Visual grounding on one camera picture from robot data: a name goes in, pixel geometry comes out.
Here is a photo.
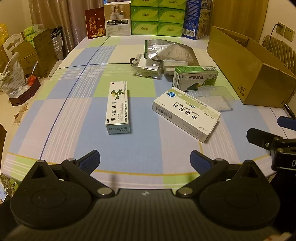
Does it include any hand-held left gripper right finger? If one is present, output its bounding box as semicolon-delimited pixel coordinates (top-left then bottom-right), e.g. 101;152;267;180
177;150;269;198

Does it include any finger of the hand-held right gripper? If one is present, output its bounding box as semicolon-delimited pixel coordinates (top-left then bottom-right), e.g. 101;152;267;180
277;116;296;130
246;128;284;151

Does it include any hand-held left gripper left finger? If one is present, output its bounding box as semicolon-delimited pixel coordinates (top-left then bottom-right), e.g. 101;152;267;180
23;150;114;198

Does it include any clear plastic case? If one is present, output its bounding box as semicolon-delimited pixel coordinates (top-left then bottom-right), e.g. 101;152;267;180
185;86;236;112

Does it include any brown cardboard box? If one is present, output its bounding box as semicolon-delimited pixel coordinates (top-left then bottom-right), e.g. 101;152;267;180
206;25;296;108

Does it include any green white small box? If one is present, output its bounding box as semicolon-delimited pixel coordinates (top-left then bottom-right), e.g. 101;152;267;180
172;66;219;91

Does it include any checked cloth desktop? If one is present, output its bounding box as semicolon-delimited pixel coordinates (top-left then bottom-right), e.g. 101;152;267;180
0;35;289;186

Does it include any black curved bar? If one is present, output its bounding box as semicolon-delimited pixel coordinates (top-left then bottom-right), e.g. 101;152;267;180
283;104;296;116

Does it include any white flat medicine box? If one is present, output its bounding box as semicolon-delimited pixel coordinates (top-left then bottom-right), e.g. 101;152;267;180
152;87;222;143

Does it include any long white green ointment box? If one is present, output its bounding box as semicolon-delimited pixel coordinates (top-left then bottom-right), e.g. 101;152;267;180
105;81;130;135

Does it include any quilted beige chair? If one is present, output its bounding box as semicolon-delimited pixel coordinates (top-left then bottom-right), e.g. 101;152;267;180
261;35;296;76

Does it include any brown wooden tray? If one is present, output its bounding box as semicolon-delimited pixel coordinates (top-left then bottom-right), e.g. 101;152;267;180
9;79;41;107

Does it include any white power adapter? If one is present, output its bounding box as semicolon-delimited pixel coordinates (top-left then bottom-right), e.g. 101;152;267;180
163;60;189;76

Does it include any clear plastic packet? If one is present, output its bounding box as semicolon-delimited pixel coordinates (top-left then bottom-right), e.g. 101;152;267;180
132;54;162;80

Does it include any silver foil bag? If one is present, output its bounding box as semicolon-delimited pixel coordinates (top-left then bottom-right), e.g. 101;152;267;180
144;39;200;67

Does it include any yellow wooden door panel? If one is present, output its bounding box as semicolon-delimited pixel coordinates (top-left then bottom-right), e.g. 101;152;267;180
209;0;270;34

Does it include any olive brown carton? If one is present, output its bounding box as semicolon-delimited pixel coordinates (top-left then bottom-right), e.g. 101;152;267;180
11;29;59;78

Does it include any stack of metal basins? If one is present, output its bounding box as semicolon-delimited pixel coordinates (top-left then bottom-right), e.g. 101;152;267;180
50;26;64;61

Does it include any blue milk carton box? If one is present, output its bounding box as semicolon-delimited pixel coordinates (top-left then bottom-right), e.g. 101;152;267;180
182;0;213;40

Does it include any red gift box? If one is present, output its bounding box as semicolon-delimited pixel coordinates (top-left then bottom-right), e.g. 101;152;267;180
85;7;107;39

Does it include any white carved board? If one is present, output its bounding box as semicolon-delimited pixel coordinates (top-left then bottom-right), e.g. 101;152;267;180
2;34;25;56

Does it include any white product box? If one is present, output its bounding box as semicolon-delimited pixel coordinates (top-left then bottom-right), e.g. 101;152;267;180
103;2;132;37

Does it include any green tissue pack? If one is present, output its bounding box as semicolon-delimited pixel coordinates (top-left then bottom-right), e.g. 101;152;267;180
24;24;50;39

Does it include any stack of green tissue boxes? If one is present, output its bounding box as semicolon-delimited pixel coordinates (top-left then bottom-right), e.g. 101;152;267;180
130;0;187;37

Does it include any brown patterned curtain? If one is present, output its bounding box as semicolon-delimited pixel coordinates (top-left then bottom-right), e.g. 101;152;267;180
29;0;104;61

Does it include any yellow plastic bag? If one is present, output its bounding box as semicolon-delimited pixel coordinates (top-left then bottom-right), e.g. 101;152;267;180
0;23;7;44

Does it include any black power cable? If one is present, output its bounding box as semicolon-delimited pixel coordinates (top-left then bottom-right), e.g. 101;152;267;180
268;23;284;43

